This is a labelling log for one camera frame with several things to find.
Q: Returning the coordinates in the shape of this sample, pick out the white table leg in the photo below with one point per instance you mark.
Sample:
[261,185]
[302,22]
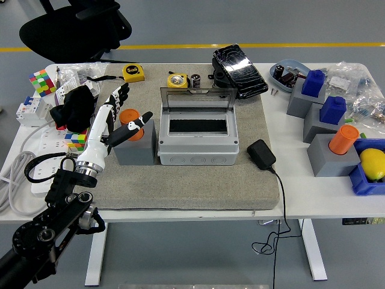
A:
[96,256]
[312,250]

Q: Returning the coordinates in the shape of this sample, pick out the white power strip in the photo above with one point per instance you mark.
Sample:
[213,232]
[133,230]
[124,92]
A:
[49,144]

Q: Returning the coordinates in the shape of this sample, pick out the brown capacitors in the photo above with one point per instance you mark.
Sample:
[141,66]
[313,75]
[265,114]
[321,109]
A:
[289,79]

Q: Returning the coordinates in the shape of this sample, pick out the black office chair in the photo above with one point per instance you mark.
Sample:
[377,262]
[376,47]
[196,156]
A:
[69,33]

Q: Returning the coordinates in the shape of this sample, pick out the orange cylinder battery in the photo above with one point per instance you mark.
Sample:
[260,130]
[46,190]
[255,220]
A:
[343,140]
[127,115]

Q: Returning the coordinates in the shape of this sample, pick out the small colourful puzzle cube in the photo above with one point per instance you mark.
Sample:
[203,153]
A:
[76,140]

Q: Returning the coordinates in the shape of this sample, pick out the glossy black case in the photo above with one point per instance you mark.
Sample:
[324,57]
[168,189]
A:
[240,72]

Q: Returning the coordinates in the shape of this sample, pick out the clear bags of components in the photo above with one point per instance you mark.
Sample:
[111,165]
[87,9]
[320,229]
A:
[358,90]

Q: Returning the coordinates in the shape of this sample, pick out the blue plastic bin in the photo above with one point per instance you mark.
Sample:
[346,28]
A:
[364,186]

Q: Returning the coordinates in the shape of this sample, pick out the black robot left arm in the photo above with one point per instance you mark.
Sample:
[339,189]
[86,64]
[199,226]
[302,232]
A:
[64,210]

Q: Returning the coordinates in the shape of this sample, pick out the grey holder block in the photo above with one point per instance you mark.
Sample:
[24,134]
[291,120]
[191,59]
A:
[326,162]
[312,126]
[296,103]

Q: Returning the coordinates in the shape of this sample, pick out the small black cylinder capacitor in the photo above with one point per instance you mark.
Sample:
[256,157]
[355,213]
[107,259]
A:
[195,81]

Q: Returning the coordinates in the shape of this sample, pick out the grey-blue oval tray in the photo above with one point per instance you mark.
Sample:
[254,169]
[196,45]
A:
[293,64]

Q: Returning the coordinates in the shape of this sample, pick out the yellow lemon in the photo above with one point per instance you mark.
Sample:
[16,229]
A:
[373,164]

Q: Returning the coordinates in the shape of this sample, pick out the grey electrical enclosure box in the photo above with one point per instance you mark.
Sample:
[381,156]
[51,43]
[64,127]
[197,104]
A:
[198,150]

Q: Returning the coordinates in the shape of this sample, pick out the yellow square tape measure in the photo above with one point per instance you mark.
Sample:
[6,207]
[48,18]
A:
[133,73]

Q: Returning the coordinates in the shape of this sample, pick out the large colourful puzzle cube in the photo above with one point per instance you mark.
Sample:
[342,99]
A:
[42,82]

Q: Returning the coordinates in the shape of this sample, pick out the black table control panel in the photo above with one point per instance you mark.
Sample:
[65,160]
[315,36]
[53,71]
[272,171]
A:
[358,221]

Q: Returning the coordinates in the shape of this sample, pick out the white circuit breaker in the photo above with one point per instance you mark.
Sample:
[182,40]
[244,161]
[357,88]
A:
[31,110]

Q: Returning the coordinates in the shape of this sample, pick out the black power adapter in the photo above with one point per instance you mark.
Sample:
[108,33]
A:
[261,154]

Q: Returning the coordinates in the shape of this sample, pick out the grey pen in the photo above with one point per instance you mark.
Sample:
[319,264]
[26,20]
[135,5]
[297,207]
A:
[57,78]

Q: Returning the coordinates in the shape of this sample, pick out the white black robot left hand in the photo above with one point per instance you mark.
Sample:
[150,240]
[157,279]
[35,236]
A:
[96,141]

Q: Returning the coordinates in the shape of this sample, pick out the grey-brown table mat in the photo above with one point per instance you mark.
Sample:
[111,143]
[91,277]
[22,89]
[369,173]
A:
[186,186]

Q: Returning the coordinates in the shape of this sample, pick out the blue bottle-shaped block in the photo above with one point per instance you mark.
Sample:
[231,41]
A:
[313,82]
[332,110]

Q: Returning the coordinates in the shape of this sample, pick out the grey block with round hole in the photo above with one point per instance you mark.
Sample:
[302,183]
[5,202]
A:
[135,154]

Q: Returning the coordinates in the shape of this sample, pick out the yellow round tape measure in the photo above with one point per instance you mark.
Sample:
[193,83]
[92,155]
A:
[177,80]

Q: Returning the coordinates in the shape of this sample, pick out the clear bags with small parts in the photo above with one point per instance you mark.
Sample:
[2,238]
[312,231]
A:
[76,73]

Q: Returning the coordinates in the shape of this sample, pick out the black cloth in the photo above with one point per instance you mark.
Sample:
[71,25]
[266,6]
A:
[73,108]

